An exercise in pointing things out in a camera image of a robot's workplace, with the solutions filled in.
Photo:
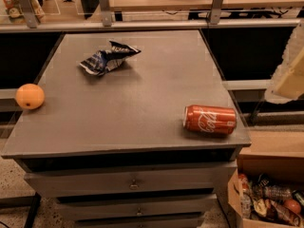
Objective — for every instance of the metal railing post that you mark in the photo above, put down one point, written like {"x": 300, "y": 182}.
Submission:
{"x": 29, "y": 13}
{"x": 215, "y": 12}
{"x": 105, "y": 13}

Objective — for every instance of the top drawer metal handle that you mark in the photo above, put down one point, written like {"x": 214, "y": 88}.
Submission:
{"x": 133, "y": 185}

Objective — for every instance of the metal railing post right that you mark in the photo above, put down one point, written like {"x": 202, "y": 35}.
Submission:
{"x": 215, "y": 12}

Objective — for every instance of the grey drawer cabinet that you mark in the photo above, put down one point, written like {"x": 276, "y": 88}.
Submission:
{"x": 94, "y": 135}

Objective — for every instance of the drawer metal handle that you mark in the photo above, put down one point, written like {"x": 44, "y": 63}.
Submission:
{"x": 139, "y": 212}
{"x": 133, "y": 185}

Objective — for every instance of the metal railing post middle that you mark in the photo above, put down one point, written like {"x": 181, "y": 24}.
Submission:
{"x": 105, "y": 13}

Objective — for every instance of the red coke can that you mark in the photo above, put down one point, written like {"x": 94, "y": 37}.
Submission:
{"x": 210, "y": 119}

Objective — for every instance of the clear plastic bottle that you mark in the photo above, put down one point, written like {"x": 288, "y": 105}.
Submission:
{"x": 273, "y": 192}

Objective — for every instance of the crumpled blue chip bag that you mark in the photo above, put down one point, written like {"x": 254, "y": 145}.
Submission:
{"x": 103, "y": 61}

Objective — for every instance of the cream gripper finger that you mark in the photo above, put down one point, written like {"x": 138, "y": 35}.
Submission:
{"x": 291, "y": 83}

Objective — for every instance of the orange fruit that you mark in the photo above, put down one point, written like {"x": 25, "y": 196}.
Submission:
{"x": 30, "y": 96}

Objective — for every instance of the cardboard box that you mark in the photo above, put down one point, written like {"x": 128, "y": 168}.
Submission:
{"x": 263, "y": 171}

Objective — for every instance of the red apple in box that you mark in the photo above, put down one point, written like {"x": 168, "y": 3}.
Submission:
{"x": 292, "y": 205}

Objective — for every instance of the brown snack packet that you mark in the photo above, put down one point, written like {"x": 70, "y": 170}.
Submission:
{"x": 271, "y": 210}

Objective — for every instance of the metal railing post left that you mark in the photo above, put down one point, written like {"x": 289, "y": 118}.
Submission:
{"x": 29, "y": 13}

